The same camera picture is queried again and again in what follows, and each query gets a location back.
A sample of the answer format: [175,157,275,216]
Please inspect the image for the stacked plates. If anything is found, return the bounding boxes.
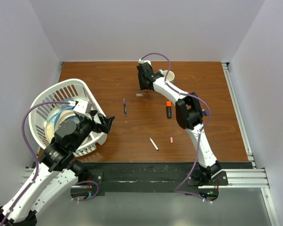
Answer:
[44,106,79,142]

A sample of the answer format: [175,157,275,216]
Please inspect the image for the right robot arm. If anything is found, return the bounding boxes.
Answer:
[137,60,222,185]

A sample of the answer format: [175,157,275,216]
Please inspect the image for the white laundry basket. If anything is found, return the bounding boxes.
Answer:
[28,79,104,149]

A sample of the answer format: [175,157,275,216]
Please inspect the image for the white purple-tip pen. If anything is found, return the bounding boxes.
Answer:
[149,137,159,151]

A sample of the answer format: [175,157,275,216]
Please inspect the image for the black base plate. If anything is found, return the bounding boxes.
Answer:
[33,160,253,197]

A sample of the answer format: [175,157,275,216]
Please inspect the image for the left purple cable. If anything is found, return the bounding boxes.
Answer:
[0,101,76,226]

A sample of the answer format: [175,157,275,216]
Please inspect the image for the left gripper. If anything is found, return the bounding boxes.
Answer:
[71,110,115,151]

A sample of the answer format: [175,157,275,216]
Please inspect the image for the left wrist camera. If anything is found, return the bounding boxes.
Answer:
[68,100,91,118]

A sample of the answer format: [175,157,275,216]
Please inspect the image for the black orange highlighter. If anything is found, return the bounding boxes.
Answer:
[166,101,172,119]

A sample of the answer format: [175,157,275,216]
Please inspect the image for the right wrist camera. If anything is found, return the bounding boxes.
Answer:
[138,59,151,66]

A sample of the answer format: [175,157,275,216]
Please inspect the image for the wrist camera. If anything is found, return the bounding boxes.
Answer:
[138,59,151,66]
[68,100,91,118]

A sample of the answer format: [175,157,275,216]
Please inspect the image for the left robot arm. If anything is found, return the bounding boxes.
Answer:
[0,111,115,226]

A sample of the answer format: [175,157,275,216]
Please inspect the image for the purple pen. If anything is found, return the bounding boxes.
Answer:
[123,99,127,117]

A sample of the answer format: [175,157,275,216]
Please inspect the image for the light blue mug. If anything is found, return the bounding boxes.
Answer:
[159,69,175,84]

